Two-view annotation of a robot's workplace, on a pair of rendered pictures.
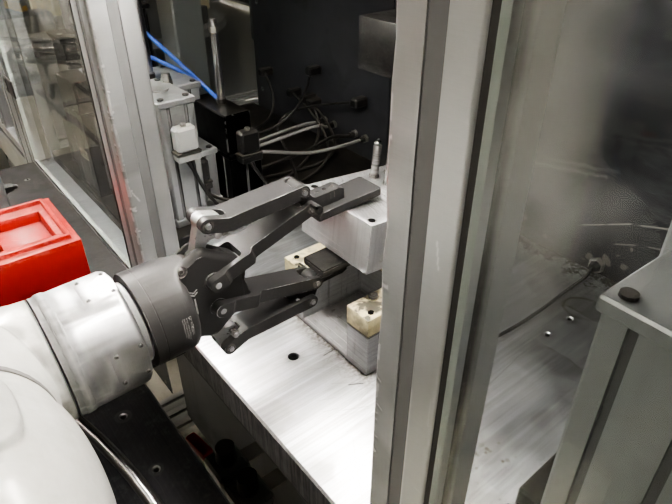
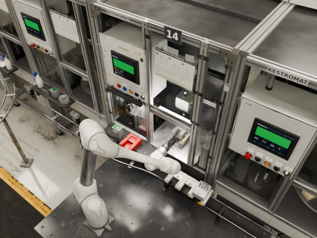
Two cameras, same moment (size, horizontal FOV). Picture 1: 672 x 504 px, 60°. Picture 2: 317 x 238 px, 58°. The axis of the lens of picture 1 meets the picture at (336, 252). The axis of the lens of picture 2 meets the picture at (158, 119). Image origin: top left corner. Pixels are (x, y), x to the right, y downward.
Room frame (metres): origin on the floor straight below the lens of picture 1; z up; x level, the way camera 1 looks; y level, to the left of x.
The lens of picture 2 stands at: (-1.06, 0.57, 2.83)
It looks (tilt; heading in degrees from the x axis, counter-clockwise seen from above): 45 degrees down; 345
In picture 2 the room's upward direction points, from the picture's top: straight up
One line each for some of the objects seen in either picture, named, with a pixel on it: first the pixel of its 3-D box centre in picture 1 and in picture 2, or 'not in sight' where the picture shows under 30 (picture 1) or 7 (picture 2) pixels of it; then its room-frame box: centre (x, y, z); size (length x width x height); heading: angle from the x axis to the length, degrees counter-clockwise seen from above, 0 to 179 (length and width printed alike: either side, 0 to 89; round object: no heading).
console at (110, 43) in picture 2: not in sight; (133, 62); (0.77, 0.27, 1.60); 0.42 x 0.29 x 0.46; 39
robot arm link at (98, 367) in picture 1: (96, 338); (161, 152); (0.31, 0.17, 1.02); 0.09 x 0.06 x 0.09; 38
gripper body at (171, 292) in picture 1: (188, 296); (166, 146); (0.36, 0.11, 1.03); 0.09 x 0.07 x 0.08; 128
